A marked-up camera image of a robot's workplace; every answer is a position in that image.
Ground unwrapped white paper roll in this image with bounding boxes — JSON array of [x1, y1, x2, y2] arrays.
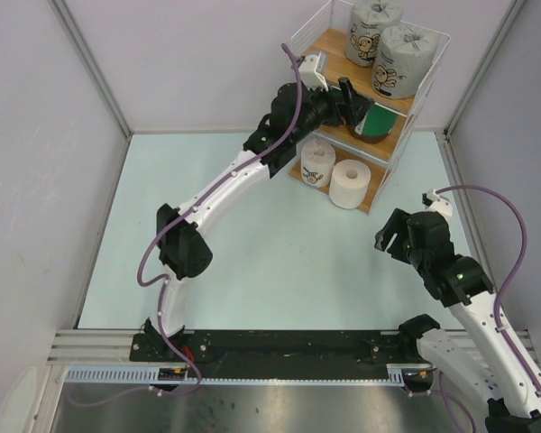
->
[[328, 159, 371, 209]]

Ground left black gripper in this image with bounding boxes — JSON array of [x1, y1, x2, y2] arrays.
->
[[290, 78, 373, 144]]

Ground grey roll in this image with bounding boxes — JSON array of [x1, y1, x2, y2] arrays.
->
[[371, 23, 439, 99], [344, 1, 403, 67]]

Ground aluminium frame rail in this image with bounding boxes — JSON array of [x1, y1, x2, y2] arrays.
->
[[47, 328, 141, 365]]

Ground white wire wooden shelf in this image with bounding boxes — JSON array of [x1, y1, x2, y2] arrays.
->
[[291, 1, 450, 214]]

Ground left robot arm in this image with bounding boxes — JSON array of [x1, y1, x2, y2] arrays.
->
[[136, 78, 373, 362]]

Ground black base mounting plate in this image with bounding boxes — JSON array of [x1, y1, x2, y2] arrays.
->
[[129, 325, 438, 392]]

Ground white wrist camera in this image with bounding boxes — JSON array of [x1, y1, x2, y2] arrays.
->
[[298, 51, 328, 90], [422, 189, 454, 222]]

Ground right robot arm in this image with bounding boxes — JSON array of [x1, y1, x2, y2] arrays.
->
[[374, 208, 541, 432]]

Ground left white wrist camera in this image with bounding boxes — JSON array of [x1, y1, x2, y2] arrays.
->
[[298, 51, 328, 90]]

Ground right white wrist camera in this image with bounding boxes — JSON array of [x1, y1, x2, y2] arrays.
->
[[422, 189, 454, 222]]

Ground grey wrapped roll back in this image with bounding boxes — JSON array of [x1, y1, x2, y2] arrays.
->
[[344, 1, 403, 67]]

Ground grey roll front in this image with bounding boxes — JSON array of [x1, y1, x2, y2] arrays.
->
[[371, 23, 439, 99]]

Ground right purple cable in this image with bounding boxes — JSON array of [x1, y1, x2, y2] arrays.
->
[[427, 184, 541, 433]]

